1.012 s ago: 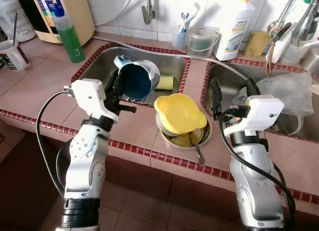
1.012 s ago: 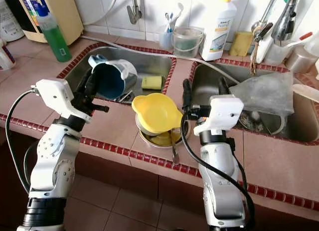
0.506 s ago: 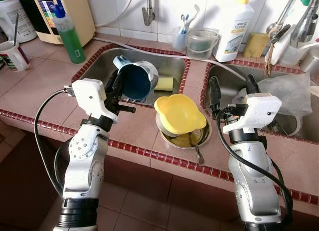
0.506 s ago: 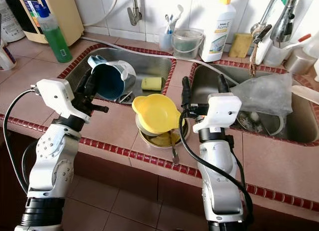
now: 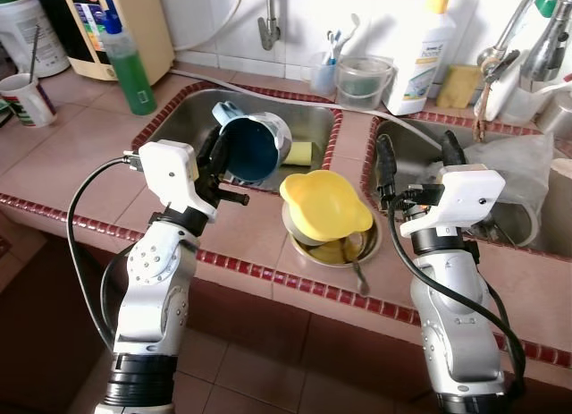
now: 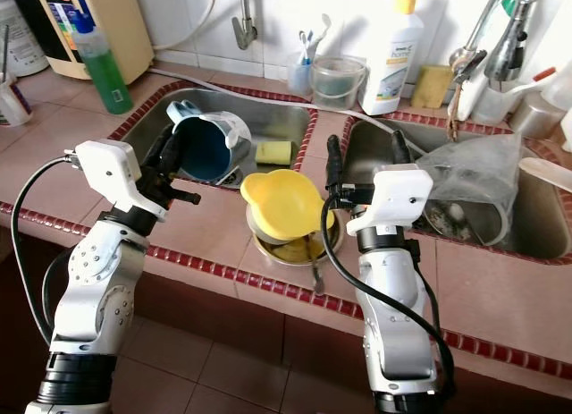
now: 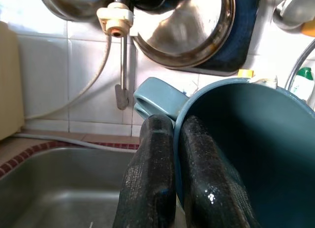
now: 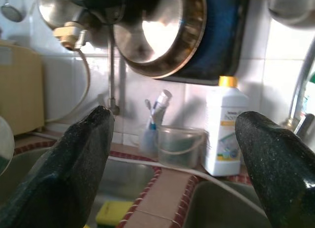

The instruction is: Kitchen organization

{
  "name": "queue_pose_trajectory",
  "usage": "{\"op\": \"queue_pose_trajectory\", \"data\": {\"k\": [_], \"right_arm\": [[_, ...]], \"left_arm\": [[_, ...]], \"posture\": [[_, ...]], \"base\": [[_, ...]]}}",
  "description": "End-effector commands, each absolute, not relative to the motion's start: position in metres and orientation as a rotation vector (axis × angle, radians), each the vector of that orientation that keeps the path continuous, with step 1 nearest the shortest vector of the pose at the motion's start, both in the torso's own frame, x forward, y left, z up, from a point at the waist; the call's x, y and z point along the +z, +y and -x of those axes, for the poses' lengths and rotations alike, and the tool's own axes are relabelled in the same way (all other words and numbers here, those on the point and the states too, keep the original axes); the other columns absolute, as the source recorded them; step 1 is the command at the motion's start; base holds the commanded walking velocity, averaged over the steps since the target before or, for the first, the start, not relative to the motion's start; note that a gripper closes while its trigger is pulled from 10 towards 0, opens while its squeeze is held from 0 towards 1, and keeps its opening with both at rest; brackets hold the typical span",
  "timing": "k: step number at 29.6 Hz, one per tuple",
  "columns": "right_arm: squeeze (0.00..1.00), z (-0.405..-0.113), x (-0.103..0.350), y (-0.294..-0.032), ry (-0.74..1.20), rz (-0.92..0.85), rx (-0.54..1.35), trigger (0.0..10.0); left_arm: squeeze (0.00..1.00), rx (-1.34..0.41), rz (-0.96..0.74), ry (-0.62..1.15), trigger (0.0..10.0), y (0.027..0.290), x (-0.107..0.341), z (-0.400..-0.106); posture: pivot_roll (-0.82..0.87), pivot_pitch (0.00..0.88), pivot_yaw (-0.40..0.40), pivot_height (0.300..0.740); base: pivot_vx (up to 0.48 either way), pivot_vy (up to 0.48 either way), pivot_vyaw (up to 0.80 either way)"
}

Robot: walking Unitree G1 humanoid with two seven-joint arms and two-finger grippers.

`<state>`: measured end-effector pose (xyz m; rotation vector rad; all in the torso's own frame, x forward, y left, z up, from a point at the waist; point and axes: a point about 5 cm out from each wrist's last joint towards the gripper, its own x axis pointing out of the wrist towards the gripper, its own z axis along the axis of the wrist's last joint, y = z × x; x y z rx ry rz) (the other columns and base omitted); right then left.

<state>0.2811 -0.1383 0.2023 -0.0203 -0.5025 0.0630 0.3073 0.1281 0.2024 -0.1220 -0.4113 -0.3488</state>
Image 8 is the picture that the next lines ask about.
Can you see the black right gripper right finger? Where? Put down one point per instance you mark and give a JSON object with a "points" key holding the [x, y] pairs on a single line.
{"points": [[283, 178]]}

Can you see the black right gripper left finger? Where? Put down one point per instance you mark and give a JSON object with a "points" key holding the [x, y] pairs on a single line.
{"points": [[64, 178]]}

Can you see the round steel bowl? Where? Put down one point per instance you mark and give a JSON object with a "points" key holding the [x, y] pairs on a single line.
{"points": [[6, 144]]}

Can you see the yellow green scrub sponge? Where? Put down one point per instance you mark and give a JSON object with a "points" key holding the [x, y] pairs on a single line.
{"points": [[113, 213]]}

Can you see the steel sink basin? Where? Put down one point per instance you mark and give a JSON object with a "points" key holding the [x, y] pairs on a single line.
{"points": [[128, 178], [216, 208]]}

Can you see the white detergent bottle yellow cap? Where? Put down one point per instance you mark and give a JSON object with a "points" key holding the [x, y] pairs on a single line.
{"points": [[224, 139]]}

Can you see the clear toothbrush cup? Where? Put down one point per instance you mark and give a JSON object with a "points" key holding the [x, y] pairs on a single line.
{"points": [[148, 141]]}

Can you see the chrome curved faucet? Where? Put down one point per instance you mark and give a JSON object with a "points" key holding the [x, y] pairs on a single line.
{"points": [[301, 82]]}

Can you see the beige water filter appliance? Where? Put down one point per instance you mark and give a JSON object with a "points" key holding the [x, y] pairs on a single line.
{"points": [[19, 90]]}

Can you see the clear plastic bucket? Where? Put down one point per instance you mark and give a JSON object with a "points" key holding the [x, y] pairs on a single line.
{"points": [[179, 149]]}

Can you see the white blue toothbrush dark bristles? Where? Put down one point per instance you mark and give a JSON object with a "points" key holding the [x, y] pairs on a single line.
{"points": [[148, 107]]}

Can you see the light blue toothbrush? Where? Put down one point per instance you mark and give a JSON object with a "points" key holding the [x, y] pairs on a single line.
{"points": [[155, 109]]}

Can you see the metal pipe tap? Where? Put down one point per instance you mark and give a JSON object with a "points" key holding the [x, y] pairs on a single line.
{"points": [[112, 73]]}

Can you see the white toothpaste tube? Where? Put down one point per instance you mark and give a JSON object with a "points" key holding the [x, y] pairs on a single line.
{"points": [[163, 102]]}

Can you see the dark blue tray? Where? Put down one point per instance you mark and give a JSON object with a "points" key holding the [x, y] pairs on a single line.
{"points": [[221, 36]]}

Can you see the small steel pot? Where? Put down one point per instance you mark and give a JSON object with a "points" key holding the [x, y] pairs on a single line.
{"points": [[56, 9]]}

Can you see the hanging steel pot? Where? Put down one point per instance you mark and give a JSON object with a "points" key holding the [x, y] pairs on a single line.
{"points": [[292, 6]]}

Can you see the metal mesh strainer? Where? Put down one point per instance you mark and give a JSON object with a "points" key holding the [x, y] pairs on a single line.
{"points": [[11, 13]]}

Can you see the large shiny steel pan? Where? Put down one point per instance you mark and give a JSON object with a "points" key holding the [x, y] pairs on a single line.
{"points": [[162, 36]]}

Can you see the black hanging pan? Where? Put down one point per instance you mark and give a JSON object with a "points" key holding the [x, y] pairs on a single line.
{"points": [[123, 1]]}

